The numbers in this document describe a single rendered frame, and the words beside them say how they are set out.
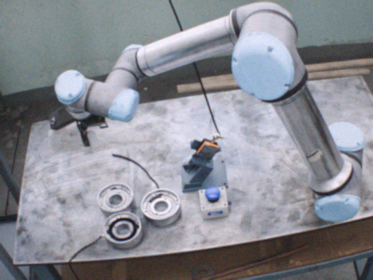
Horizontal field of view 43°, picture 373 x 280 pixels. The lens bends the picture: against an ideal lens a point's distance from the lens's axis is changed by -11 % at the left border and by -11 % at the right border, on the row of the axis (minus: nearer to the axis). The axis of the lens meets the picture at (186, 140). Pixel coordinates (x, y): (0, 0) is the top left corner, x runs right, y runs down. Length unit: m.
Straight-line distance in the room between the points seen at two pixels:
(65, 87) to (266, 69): 0.47
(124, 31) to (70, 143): 1.34
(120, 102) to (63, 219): 0.48
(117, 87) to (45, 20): 1.79
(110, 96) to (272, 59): 0.41
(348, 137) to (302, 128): 0.26
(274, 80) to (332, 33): 2.23
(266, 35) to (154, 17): 1.98
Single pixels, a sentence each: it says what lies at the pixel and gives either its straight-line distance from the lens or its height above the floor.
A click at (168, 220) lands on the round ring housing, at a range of 1.38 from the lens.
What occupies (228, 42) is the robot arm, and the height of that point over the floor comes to 1.30.
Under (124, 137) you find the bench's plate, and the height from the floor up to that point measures 0.80.
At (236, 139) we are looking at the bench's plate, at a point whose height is 0.80.
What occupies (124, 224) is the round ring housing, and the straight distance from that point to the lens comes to 1.41.
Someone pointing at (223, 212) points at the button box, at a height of 0.82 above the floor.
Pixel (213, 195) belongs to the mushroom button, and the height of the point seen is 0.87.
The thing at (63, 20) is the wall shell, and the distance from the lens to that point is 2.91.
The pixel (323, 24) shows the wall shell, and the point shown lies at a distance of 3.09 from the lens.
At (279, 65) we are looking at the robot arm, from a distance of 0.92.
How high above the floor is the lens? 1.93
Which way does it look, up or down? 45 degrees down
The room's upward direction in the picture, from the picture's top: 10 degrees counter-clockwise
